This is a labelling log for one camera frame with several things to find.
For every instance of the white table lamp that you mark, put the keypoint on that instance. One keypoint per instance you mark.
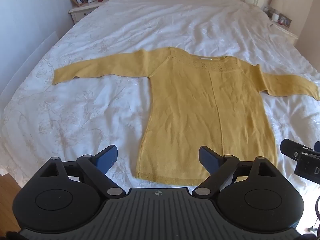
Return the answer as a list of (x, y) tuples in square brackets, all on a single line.
[(277, 2)]

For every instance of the yellow knit sweater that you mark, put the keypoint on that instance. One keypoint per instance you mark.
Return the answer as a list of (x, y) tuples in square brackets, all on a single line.
[(200, 110)]

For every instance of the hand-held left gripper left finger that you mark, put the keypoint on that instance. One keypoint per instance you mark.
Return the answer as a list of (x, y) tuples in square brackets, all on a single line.
[(107, 158)]

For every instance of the dark picture frame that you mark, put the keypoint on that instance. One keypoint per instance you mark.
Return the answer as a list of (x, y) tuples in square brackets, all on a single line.
[(285, 20)]

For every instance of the bed with white embroidered bedspread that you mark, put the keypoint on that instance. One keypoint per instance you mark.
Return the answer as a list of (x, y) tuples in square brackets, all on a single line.
[(155, 22)]

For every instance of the wooden picture frame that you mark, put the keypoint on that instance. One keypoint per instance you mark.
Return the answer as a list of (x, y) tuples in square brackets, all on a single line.
[(78, 0)]

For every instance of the cream nightstand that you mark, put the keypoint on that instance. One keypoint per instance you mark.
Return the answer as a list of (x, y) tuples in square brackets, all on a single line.
[(287, 32), (82, 12)]

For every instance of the white candle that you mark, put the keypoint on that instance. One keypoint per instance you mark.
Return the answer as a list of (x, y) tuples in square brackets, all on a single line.
[(275, 18)]

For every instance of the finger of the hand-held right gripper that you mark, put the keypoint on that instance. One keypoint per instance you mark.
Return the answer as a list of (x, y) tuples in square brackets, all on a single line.
[(308, 166), (291, 148)]

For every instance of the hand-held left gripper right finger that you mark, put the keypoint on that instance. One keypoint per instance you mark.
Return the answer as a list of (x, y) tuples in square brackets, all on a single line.
[(207, 158)]

